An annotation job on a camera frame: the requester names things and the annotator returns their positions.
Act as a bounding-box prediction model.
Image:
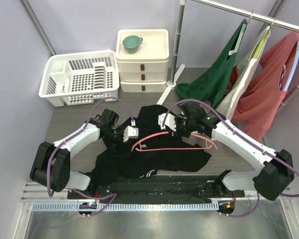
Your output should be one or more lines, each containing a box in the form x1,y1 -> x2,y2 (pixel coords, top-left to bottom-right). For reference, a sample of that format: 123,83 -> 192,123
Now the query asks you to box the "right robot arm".
176,100 -> 295,201

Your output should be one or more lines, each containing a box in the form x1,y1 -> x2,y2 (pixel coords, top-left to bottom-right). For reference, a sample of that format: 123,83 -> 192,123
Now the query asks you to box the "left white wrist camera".
123,119 -> 139,142

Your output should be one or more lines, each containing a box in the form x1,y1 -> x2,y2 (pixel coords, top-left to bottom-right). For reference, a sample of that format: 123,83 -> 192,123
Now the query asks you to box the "white cable duct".
32,201 -> 219,212

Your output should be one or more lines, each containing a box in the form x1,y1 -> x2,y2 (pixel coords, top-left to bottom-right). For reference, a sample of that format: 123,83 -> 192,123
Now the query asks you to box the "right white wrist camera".
158,113 -> 176,133

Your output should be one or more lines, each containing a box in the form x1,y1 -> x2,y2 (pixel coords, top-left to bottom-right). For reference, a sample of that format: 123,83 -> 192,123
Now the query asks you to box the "light blue hanger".
280,41 -> 299,91

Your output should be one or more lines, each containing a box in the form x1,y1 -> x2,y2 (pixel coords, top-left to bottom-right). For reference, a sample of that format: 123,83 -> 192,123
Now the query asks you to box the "metal clothes rack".
157,0 -> 299,105

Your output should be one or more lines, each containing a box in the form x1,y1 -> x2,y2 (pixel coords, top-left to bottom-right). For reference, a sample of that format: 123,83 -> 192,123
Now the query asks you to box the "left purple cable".
47,97 -> 137,217

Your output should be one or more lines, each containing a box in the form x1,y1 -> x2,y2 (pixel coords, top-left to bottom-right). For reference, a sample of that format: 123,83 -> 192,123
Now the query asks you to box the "white t shirt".
216,30 -> 266,120

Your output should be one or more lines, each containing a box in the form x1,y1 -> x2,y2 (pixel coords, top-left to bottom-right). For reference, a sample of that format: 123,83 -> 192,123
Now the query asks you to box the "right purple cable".
161,99 -> 299,219

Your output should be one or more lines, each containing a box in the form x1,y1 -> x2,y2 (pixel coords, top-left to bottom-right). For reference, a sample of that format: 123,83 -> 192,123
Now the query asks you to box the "black t shirt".
87,105 -> 211,179

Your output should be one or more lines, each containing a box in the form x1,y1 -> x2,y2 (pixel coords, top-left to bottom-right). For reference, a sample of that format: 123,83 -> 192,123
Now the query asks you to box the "salmon pink t shirt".
231,32 -> 299,141

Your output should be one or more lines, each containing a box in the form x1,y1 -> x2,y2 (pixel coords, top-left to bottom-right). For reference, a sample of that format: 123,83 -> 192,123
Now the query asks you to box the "green t shirt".
175,19 -> 247,108

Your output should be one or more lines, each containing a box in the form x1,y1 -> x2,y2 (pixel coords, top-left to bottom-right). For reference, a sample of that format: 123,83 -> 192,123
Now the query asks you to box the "white plastic basket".
38,50 -> 120,107

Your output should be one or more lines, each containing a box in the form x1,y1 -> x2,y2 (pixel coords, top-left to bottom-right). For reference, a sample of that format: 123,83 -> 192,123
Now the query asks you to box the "white drawer unit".
116,29 -> 169,93

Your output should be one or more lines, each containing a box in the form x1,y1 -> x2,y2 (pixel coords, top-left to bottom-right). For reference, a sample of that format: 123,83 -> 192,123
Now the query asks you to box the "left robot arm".
29,109 -> 123,199

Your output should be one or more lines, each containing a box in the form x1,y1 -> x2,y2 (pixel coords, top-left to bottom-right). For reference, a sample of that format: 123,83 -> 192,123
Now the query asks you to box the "lime green hanger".
252,24 -> 273,59

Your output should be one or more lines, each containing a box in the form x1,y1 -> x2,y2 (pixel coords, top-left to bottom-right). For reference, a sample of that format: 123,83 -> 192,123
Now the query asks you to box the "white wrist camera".
123,119 -> 139,142
158,113 -> 176,133

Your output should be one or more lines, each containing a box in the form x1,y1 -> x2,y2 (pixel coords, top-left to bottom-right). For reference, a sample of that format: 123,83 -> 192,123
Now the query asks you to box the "purple cable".
47,97 -> 137,217
161,99 -> 299,219

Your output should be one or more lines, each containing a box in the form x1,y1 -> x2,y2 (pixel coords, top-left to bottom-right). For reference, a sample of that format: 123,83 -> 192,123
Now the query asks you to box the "pink hanger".
131,131 -> 218,152

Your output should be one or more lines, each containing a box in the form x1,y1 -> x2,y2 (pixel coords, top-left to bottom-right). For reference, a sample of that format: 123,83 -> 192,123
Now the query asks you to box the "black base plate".
67,173 -> 245,204

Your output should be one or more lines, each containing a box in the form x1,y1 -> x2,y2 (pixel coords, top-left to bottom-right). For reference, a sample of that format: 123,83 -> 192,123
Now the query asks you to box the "green cup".
122,35 -> 143,54

